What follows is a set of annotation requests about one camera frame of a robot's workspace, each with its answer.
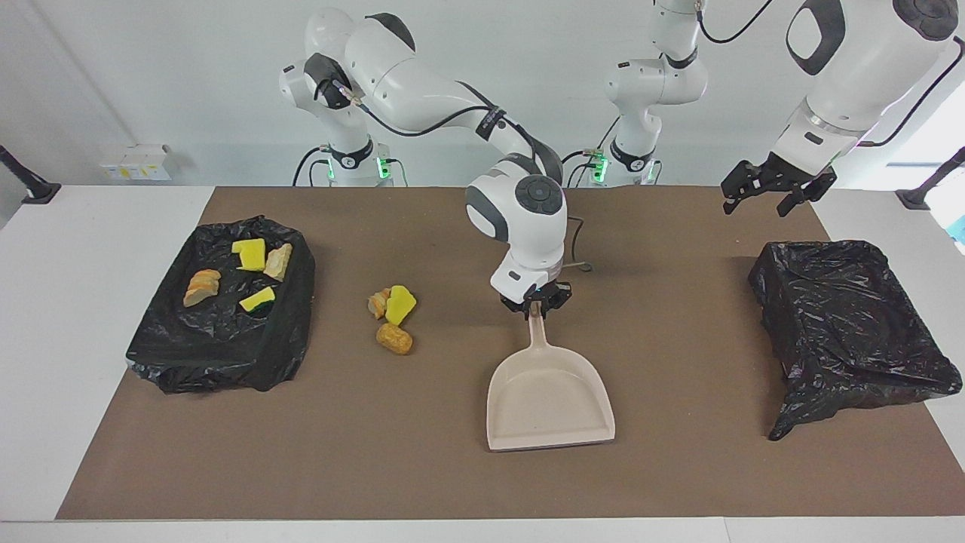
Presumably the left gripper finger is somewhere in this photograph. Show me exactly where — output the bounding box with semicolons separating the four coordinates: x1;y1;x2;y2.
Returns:
721;162;770;216
778;175;838;219

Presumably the beige plastic dustpan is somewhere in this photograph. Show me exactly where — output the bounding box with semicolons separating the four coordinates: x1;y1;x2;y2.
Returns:
486;305;616;452

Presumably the yellow sponge wedge piece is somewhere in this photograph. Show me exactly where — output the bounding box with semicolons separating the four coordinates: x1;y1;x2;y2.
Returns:
385;284;418;327

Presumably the brown bread roll toy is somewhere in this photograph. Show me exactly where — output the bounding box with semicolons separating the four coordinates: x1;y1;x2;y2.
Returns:
376;323;414;356

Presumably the pale cream bread piece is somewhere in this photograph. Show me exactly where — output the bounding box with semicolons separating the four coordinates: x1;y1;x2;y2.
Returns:
264;242;293;282

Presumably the green and yellow sponge piece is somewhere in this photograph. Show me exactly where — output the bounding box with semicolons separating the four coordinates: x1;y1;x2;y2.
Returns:
239;286;277;314

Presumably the L-shaped yellow sponge piece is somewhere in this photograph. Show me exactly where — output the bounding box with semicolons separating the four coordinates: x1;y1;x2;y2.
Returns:
231;238;267;272

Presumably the black bag lined bin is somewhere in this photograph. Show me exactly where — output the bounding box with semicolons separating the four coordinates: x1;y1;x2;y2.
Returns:
126;216;316;394
749;240;963;442

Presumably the black clamp stand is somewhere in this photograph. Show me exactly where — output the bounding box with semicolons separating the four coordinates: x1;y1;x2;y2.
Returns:
896;147;965;210
0;143;61;204

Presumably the brown table mat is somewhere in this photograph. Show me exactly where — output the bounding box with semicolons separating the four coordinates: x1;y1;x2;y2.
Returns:
57;186;965;520

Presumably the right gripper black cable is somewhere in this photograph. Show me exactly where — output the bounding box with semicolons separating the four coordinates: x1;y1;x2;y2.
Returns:
339;83;594;274

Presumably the left arm base cable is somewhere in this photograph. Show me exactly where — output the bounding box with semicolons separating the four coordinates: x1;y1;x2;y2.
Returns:
547;149;598;187

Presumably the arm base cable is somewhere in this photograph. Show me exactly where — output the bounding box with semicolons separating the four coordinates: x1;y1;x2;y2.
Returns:
547;149;598;187
293;146;326;187

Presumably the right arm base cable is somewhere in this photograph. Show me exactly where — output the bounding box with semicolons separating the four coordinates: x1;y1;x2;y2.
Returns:
293;146;326;187

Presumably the white wall socket box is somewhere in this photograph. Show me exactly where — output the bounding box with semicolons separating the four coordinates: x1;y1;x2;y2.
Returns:
100;145;173;182

